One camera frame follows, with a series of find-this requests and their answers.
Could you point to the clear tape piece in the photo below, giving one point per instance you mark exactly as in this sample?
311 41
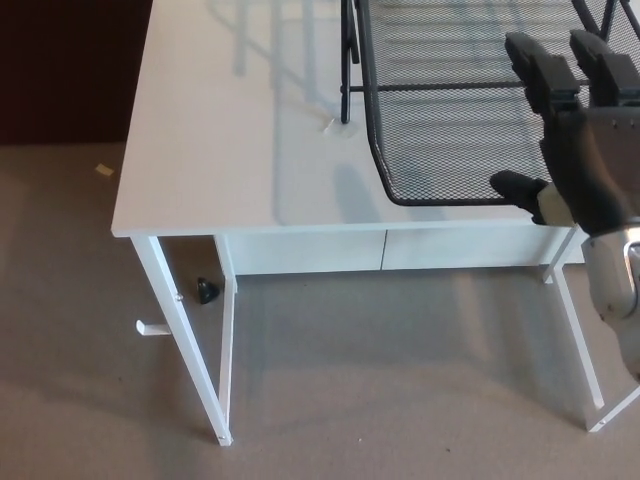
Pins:
328 127

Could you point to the black rubber door stopper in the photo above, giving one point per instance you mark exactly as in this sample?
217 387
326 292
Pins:
207 291

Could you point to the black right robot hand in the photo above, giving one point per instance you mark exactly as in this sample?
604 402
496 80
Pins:
580 170

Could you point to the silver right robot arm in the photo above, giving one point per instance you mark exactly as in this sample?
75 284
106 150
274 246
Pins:
612 285

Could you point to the black mesh file tray layer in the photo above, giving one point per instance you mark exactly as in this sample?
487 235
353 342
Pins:
450 150

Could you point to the white table side hook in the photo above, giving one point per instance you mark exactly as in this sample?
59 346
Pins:
152 327

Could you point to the yellow tape scrap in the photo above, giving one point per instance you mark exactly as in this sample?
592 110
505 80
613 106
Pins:
105 170

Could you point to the white table leg frame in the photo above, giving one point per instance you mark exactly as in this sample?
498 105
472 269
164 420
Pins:
575 325
200 360

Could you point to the dark brown cabinet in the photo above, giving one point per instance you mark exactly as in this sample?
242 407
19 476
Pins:
65 70

